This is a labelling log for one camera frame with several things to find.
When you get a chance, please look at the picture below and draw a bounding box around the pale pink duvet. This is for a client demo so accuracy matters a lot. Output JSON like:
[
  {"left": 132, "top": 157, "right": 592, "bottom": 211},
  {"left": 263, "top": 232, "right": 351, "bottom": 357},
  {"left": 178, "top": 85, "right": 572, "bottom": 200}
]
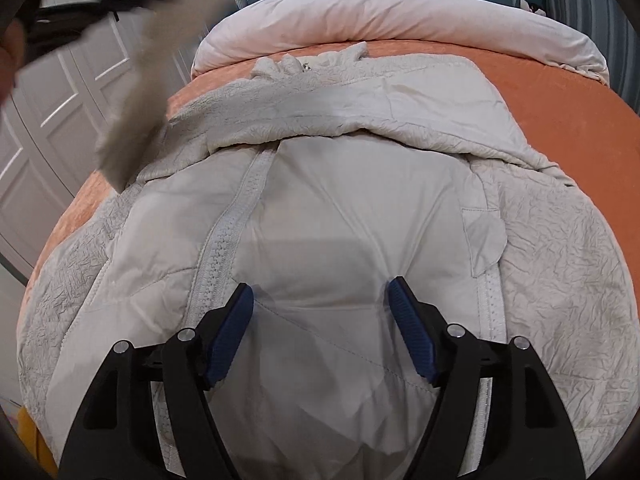
[{"left": 192, "top": 0, "right": 608, "bottom": 83}]

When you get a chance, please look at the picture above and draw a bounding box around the orange bed sheet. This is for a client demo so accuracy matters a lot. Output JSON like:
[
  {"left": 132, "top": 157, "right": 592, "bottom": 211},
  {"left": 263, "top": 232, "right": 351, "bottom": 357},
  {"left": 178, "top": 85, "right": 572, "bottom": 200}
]
[{"left": 32, "top": 40, "right": 640, "bottom": 281}]

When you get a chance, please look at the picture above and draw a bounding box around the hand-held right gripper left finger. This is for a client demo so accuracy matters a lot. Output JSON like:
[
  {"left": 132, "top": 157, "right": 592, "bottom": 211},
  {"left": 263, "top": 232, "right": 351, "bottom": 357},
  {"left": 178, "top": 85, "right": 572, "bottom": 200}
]
[{"left": 57, "top": 282, "right": 256, "bottom": 480}]

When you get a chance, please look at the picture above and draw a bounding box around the grey striped curtain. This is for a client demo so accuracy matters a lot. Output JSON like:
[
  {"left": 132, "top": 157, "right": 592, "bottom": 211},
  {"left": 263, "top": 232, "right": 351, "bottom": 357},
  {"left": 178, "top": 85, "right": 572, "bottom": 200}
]
[{"left": 540, "top": 0, "right": 640, "bottom": 111}]

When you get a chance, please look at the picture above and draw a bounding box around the white padded jacket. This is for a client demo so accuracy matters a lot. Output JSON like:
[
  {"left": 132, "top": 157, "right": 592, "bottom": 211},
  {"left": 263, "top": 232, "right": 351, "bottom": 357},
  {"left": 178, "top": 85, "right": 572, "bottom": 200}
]
[{"left": 17, "top": 0, "right": 640, "bottom": 480}]

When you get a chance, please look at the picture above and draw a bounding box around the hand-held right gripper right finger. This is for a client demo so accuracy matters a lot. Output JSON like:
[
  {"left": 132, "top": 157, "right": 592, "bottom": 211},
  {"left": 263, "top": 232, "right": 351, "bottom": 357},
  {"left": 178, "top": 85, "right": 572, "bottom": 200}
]
[{"left": 385, "top": 276, "right": 586, "bottom": 480}]

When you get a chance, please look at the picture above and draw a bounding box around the white panelled wardrobe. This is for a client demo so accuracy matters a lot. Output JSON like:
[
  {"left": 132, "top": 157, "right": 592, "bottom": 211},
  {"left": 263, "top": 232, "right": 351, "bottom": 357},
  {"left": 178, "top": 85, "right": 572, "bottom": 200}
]
[{"left": 0, "top": 0, "right": 201, "bottom": 281}]

